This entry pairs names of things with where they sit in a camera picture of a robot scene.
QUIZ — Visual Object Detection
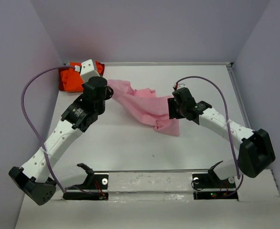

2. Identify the pink t shirt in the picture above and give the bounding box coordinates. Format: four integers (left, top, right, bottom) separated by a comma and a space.
108, 80, 180, 136

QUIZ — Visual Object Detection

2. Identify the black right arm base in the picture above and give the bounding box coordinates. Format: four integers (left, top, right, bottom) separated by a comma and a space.
191, 161, 238, 200

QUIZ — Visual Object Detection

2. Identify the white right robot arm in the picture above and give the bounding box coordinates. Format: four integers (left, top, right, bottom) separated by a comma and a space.
168, 87, 276, 187

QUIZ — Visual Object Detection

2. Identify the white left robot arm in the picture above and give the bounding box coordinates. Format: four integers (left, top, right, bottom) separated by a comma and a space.
9, 76, 113, 206

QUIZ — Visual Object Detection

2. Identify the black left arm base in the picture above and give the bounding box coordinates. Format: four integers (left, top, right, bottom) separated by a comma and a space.
63, 163, 109, 201

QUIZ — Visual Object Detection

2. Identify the orange folded t shirt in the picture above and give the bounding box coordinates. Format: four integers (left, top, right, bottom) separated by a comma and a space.
60, 61, 102, 93

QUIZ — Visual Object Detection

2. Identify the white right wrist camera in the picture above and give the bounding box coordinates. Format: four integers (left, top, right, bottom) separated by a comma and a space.
173, 83, 186, 91

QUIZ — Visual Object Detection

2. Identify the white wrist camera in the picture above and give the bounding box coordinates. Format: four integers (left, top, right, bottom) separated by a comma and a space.
173, 83, 186, 91
74, 59, 100, 83

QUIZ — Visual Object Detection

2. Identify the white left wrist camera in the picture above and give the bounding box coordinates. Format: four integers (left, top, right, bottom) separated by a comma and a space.
74, 59, 100, 83

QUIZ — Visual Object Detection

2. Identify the aluminium table frame rail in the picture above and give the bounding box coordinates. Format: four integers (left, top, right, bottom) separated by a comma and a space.
226, 62, 265, 169

